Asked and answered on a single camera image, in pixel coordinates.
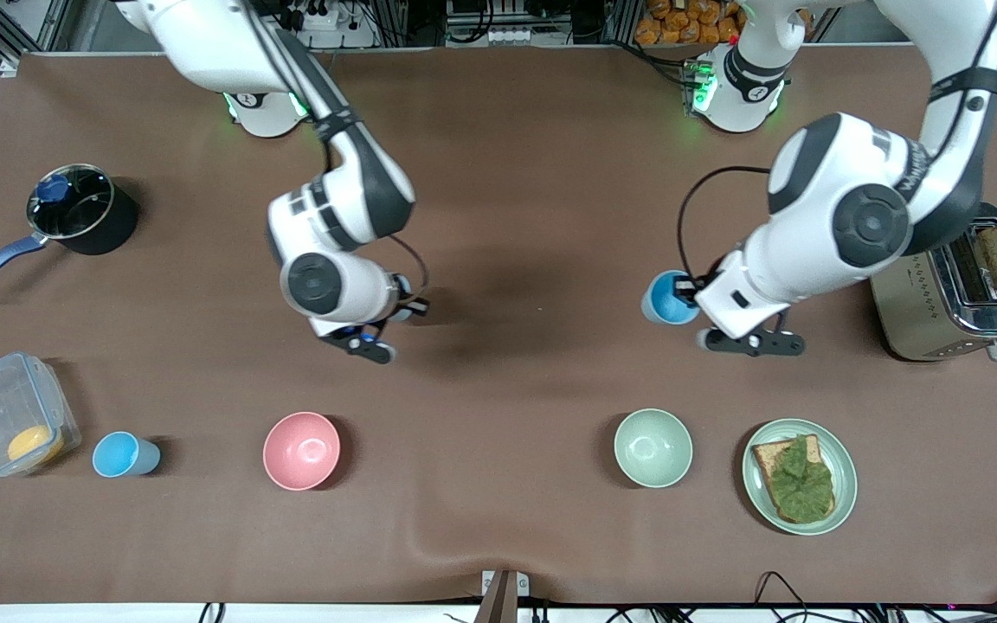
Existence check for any light blue plastic cup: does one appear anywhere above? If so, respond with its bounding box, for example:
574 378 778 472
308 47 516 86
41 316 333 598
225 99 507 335
92 431 162 478
641 270 703 326

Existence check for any brown table cover cloth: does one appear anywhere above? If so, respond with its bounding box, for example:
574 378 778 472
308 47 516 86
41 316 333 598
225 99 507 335
0 48 997 605

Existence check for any pale green bowl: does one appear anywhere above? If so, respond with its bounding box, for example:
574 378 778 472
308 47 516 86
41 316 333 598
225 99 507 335
614 408 694 489

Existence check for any pink bowl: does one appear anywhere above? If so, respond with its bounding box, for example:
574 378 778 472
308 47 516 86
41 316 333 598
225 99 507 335
262 412 342 491

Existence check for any toast with green spread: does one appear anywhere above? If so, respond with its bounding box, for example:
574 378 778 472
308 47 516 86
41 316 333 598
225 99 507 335
751 434 837 525

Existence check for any silver toaster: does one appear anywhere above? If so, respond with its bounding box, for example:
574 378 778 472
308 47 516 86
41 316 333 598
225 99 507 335
869 201 997 363

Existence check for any pale green plate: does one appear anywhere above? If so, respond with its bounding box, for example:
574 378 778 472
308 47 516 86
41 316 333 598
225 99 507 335
742 419 859 536

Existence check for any white power strip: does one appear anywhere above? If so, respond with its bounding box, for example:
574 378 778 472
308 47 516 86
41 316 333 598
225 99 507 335
286 4 378 48

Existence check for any glass lid with blue knob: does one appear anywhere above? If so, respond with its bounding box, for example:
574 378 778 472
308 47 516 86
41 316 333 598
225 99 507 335
26 164 114 241

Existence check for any yellow sponge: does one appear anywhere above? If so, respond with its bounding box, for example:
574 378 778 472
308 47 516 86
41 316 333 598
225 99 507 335
7 425 65 464

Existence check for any clear blue-rimmed plastic container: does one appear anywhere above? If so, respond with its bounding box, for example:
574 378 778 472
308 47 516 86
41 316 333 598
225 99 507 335
0 351 82 478

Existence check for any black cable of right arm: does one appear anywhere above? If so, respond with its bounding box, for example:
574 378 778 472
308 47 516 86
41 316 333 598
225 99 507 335
390 234 430 299

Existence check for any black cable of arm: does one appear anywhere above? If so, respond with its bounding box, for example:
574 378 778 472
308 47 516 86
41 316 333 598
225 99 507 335
677 166 772 286
390 234 430 299

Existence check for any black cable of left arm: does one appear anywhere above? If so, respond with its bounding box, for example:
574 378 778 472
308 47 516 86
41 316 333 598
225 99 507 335
677 166 772 286

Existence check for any metal bracket at table edge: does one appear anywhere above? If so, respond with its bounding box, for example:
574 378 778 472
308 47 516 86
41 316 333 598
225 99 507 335
481 569 530 623

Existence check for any black loose cable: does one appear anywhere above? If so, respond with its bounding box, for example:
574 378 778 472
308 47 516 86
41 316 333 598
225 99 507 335
754 571 820 620

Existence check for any dark saucepan with blue handle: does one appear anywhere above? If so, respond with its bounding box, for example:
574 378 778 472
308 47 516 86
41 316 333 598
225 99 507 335
0 164 140 298

